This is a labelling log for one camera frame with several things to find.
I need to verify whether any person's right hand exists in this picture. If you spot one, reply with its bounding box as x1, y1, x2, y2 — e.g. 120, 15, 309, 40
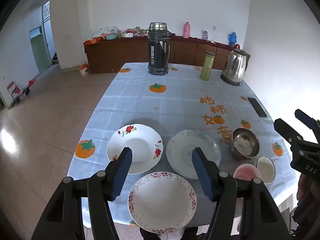
297, 174, 313, 207

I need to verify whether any clear plastic bag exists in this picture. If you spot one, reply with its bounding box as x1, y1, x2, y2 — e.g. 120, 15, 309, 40
91, 26, 119, 39

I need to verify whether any green door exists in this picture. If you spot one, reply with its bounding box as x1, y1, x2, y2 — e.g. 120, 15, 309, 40
29, 27, 52, 73

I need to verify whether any persimmon printed tablecloth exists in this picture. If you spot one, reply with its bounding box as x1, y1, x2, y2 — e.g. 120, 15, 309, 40
67, 62, 294, 227

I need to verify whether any colourful cloth pile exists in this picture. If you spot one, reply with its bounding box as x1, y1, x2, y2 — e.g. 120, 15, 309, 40
125, 26, 150, 38

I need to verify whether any stainless steel electric kettle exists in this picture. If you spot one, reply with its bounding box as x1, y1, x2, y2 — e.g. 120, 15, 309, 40
220, 49, 251, 87

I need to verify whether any small white enamel bowl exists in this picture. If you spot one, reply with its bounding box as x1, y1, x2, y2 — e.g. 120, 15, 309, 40
256, 156, 276, 183

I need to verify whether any brown wooden sideboard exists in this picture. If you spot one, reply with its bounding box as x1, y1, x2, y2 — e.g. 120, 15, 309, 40
84, 35, 235, 75

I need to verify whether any black smartphone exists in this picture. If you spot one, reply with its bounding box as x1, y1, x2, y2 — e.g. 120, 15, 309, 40
247, 97, 267, 118

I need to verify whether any white plate with pink floral rim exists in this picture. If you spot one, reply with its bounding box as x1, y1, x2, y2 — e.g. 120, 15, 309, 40
128, 172, 197, 233

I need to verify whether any stainless steel bowl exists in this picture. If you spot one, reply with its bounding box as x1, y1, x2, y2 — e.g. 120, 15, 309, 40
230, 127, 260, 159

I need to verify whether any white plate with red flowers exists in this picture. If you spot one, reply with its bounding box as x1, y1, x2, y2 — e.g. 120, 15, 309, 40
107, 123, 164, 174

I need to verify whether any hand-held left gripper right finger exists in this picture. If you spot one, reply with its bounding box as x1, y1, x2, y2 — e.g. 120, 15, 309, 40
192, 147, 292, 240

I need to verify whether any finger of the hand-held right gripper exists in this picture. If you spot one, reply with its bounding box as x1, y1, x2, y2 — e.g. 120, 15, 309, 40
274, 118, 304, 147
294, 109, 320, 130

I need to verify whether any orange printed cloth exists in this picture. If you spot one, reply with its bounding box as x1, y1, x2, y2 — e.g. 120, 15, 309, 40
84, 36, 104, 46

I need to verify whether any large black thermos jug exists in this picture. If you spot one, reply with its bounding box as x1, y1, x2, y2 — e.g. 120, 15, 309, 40
147, 22, 171, 76

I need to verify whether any red folding chair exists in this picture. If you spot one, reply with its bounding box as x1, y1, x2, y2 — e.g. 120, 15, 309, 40
7, 81, 22, 105

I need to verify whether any person's right forearm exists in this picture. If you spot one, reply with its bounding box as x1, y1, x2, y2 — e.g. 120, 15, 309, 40
292, 204, 320, 237

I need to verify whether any pink bowl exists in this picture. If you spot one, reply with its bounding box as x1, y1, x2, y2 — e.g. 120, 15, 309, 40
233, 163, 262, 181

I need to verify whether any green insulated bottle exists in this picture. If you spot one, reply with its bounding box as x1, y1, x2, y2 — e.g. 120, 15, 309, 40
200, 51, 216, 81

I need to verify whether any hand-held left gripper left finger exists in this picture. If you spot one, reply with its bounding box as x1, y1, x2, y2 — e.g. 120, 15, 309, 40
31, 147, 133, 240

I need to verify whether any red small stool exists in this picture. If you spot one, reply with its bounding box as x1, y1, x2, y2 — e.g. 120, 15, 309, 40
25, 79, 37, 95

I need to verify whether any clear glass plate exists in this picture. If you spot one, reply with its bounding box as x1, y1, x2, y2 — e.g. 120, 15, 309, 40
166, 129, 222, 180

